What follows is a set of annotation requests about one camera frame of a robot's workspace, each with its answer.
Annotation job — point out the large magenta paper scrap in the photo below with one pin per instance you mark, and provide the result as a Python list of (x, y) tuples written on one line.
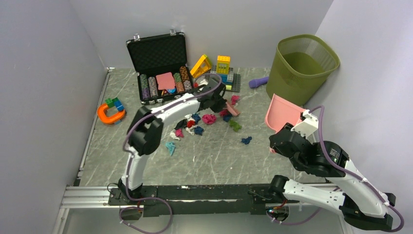
[(209, 119)]

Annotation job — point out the green mesh waste bin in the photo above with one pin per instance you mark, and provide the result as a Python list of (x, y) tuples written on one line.
[(301, 65)]

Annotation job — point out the teal paper scrap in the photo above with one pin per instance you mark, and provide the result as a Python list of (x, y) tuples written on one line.
[(171, 147)]

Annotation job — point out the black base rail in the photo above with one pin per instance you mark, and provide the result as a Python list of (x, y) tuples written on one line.
[(199, 199)]

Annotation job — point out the pink dustpan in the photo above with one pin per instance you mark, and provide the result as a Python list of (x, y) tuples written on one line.
[(280, 112)]

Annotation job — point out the toy brick tower on baseplate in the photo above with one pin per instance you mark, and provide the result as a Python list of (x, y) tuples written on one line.
[(230, 79)]

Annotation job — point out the purple cylindrical toy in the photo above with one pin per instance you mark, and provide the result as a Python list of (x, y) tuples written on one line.
[(255, 83)]

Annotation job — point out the black paper scrap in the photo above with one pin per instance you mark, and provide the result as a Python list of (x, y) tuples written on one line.
[(181, 124)]

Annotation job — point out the dark blue paper scrap centre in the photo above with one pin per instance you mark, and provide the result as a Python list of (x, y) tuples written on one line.
[(227, 118)]

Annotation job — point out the magenta paper scrap near bin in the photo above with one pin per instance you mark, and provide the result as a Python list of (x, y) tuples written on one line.
[(235, 99)]

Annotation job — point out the dark blue scrap by dustpan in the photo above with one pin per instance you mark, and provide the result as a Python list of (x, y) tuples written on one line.
[(198, 130)]

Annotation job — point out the white paper scrap lower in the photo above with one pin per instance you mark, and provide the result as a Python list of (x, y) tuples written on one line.
[(190, 130)]

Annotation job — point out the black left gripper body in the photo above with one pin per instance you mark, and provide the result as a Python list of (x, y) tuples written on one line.
[(218, 103)]

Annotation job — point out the dark blue scrap right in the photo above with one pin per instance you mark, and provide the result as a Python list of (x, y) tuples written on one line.
[(246, 140)]

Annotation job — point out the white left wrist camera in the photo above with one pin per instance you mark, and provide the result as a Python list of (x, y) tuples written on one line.
[(202, 81)]

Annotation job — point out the black poker chip case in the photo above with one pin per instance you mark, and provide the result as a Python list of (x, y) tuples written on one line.
[(161, 65)]

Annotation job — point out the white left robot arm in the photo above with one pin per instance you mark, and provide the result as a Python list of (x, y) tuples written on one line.
[(145, 133)]

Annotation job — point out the pink hand brush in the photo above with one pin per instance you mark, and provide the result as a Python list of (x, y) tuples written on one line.
[(231, 109)]

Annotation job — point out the dark blue scrap left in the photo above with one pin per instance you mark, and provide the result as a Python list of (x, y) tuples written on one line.
[(196, 118)]

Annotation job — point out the small pink paper scrap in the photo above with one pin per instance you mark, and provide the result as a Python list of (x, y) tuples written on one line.
[(179, 133)]

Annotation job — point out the yellow triangular toy block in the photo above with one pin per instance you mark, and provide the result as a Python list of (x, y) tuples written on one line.
[(202, 66)]

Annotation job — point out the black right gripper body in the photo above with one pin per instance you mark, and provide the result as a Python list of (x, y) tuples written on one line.
[(297, 165)]

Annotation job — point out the red paper scrap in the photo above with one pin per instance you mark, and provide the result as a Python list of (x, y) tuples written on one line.
[(191, 123)]

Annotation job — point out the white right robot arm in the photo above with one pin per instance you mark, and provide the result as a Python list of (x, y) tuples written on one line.
[(360, 204)]

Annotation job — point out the magenta paper scrap centre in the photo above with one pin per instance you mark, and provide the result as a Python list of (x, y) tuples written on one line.
[(224, 113)]

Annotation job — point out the green blue toy bricks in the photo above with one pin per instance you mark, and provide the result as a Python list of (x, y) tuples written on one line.
[(114, 102)]

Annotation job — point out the white paper scrap left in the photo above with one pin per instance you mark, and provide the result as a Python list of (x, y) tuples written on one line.
[(174, 136)]

